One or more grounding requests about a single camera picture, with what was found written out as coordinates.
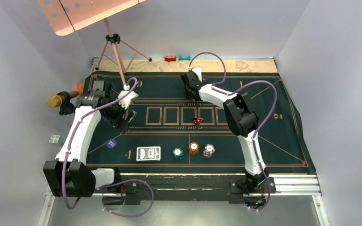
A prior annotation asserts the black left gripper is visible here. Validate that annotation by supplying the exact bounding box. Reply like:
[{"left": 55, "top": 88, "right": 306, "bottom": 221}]
[{"left": 102, "top": 94, "right": 135, "bottom": 132}]

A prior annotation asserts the purple small blind button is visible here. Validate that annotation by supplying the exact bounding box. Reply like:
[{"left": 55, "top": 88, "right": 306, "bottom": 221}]
[{"left": 106, "top": 139, "right": 117, "bottom": 149}]

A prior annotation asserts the black red all-in triangle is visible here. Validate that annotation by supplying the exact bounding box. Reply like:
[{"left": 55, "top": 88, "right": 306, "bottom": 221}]
[{"left": 191, "top": 117, "right": 203, "bottom": 127}]

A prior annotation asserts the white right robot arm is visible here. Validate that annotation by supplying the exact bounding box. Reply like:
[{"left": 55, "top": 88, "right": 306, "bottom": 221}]
[{"left": 181, "top": 71, "right": 268, "bottom": 192}]

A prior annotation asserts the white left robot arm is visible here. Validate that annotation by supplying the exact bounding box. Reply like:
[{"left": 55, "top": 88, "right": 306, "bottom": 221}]
[{"left": 43, "top": 91, "right": 138, "bottom": 198}]

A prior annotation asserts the teal block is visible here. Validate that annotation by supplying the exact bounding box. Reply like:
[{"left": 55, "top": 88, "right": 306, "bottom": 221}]
[{"left": 178, "top": 55, "right": 191, "bottom": 61}]

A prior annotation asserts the red block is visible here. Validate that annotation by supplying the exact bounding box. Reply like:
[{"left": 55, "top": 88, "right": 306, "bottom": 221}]
[{"left": 164, "top": 56, "right": 177, "bottom": 62}]

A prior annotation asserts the blue white card deck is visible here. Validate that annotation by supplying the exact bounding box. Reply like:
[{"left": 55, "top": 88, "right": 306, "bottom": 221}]
[{"left": 136, "top": 146, "right": 162, "bottom": 161}]

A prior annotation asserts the green poker mat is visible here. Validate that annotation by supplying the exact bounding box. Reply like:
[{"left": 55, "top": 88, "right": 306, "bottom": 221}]
[{"left": 87, "top": 72, "right": 316, "bottom": 174}]

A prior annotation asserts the orange yellow chip stack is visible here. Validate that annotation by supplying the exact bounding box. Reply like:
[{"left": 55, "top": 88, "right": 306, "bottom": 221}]
[{"left": 189, "top": 142, "right": 199, "bottom": 155}]

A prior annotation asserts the white pink chip stack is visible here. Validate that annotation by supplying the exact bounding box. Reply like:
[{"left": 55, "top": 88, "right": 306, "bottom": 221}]
[{"left": 203, "top": 144, "right": 215, "bottom": 158}]

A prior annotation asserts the grey lego brick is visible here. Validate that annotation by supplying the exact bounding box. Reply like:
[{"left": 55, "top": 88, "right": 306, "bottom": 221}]
[{"left": 49, "top": 134, "right": 63, "bottom": 145}]

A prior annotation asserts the gold microphone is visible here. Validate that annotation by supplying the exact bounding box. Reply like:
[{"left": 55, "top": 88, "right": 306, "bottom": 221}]
[{"left": 46, "top": 91, "right": 79, "bottom": 108}]

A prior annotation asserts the pink music stand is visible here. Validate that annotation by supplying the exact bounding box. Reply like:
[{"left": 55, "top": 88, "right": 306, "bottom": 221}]
[{"left": 37, "top": 0, "right": 152, "bottom": 85}]

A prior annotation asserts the white left camera box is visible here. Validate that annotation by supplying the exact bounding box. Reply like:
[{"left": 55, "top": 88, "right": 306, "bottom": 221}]
[{"left": 118, "top": 90, "right": 139, "bottom": 110}]

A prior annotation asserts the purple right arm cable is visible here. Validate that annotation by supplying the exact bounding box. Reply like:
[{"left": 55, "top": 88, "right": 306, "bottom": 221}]
[{"left": 188, "top": 51, "right": 278, "bottom": 213}]

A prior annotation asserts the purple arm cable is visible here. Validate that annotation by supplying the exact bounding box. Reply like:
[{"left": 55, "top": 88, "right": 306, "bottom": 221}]
[
  {"left": 61, "top": 77, "right": 155, "bottom": 218},
  {"left": 188, "top": 51, "right": 278, "bottom": 213}
]

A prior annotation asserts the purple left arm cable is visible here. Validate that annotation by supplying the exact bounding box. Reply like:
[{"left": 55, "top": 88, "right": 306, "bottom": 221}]
[{"left": 61, "top": 77, "right": 155, "bottom": 218}]

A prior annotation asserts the aluminium rail frame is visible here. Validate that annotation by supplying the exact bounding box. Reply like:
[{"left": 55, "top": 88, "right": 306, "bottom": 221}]
[{"left": 37, "top": 173, "right": 331, "bottom": 226}]

